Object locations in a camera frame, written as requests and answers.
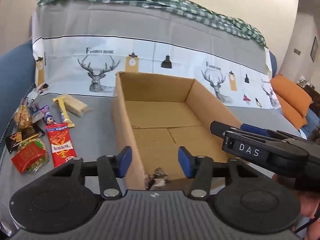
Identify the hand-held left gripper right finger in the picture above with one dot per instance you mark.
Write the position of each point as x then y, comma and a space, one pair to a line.
185, 162

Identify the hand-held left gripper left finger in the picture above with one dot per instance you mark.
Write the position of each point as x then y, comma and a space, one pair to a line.
125, 160

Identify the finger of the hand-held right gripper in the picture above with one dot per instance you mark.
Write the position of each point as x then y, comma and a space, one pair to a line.
252, 128
217, 127

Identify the cardboard box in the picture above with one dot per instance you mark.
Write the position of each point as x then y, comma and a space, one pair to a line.
160, 135

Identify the long red snack packet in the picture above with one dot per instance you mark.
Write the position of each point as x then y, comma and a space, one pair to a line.
60, 145

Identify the clear rice cracker bar packet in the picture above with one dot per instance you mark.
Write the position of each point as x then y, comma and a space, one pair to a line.
75, 105

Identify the yellow candy packet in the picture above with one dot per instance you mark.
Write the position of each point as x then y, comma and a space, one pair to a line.
64, 115

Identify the green pea snack bag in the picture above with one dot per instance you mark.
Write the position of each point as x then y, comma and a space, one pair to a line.
41, 161

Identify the purple snack packet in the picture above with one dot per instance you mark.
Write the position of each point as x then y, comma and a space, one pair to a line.
48, 116

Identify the small red snack packet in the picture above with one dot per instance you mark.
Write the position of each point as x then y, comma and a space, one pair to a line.
26, 157

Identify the dark blue white snack packet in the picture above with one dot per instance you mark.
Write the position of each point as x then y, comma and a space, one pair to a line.
35, 112

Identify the black biscuit packet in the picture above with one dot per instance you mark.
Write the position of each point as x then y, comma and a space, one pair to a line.
22, 135

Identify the gold round snack bag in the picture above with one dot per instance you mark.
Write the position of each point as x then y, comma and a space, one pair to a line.
23, 118

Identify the person's right hand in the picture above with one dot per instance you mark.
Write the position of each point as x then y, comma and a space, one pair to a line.
308, 205

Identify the orange cushion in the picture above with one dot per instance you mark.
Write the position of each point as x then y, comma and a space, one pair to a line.
292, 118
290, 90

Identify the dark wooden cabinet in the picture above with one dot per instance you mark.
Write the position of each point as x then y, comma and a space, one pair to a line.
312, 90

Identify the wall switch plate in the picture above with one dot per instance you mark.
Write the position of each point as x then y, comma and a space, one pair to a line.
297, 51

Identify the small framed wall picture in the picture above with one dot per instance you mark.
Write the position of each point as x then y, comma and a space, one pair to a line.
314, 48

